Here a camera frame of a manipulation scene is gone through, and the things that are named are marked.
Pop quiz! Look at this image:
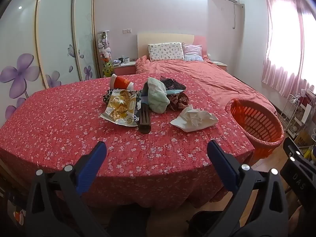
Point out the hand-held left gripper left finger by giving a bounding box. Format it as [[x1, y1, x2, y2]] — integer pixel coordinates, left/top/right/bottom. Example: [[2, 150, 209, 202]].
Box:
[[25, 141, 110, 237]]

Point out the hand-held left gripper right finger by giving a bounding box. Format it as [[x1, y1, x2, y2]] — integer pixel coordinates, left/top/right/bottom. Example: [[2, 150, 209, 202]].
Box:
[[207, 140, 289, 237]]

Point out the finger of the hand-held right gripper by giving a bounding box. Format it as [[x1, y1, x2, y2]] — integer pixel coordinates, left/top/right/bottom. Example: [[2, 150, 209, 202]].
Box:
[[283, 137, 316, 172]]

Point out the orange plastic basket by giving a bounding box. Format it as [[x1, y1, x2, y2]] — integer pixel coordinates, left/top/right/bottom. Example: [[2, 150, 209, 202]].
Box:
[[225, 99, 284, 160]]

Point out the white paper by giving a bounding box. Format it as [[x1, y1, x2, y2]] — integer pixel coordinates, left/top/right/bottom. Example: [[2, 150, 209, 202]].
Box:
[[170, 105, 219, 132]]

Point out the gold snack packet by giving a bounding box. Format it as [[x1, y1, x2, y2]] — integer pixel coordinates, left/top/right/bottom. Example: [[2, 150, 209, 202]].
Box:
[[101, 89, 139, 127]]

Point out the dark brown comb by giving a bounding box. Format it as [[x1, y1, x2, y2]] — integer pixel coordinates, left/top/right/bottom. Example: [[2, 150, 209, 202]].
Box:
[[138, 83, 151, 135]]

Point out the brown striped scrunchie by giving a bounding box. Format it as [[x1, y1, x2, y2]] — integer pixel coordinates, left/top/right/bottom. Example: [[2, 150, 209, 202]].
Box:
[[168, 92, 189, 111]]

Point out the grey-blue foil packet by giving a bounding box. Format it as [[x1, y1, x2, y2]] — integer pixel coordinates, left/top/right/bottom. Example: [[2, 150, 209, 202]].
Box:
[[135, 94, 150, 110]]

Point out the red paper cup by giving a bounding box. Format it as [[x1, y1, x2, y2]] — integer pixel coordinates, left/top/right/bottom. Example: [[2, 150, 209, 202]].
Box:
[[109, 73, 135, 90]]

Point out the mint green cloth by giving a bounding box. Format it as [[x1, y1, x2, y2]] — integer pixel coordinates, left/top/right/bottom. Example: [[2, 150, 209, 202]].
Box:
[[147, 77, 171, 114]]

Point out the black beaded mat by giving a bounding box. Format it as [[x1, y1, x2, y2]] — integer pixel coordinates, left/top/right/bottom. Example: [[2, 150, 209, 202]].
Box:
[[160, 76, 186, 90]]

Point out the person's right forearm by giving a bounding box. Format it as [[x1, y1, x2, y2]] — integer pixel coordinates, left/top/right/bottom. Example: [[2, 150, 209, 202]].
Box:
[[288, 205, 305, 237]]

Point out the cardboard box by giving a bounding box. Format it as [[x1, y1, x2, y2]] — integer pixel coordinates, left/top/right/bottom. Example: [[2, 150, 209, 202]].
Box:
[[294, 128, 314, 151]]

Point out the red floral tablecloth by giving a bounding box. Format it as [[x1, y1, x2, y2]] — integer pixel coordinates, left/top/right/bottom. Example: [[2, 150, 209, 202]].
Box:
[[0, 74, 255, 209]]

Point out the pink duvet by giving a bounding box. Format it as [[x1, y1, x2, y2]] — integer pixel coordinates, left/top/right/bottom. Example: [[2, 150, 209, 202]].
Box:
[[134, 55, 277, 115]]

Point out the pink nightstand with mug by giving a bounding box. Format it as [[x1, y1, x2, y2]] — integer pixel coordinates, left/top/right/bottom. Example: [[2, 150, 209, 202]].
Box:
[[112, 63, 137, 76]]

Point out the pink curtain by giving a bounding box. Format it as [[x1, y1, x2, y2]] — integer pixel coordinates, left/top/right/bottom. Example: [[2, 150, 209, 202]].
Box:
[[261, 0, 308, 99]]

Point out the plush toy display tube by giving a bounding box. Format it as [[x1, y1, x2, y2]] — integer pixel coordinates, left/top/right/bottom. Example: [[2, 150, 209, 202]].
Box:
[[97, 31, 113, 77]]

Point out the pink striped pillow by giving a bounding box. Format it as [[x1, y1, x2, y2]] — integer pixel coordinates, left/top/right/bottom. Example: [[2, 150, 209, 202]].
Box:
[[183, 43, 204, 62]]

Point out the floral print pillow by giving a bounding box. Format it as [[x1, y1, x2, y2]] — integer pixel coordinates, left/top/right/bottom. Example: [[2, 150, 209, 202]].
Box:
[[148, 42, 185, 62]]

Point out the beige and pink headboard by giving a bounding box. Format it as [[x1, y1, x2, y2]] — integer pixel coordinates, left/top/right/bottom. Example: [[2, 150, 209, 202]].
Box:
[[137, 33, 207, 60]]

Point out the flower print wardrobe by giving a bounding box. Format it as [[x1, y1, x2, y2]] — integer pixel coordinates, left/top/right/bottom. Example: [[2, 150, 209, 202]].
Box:
[[0, 0, 99, 119]]

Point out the white wire rack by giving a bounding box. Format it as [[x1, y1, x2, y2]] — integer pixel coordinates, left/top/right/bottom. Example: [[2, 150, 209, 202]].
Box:
[[280, 93, 307, 139]]

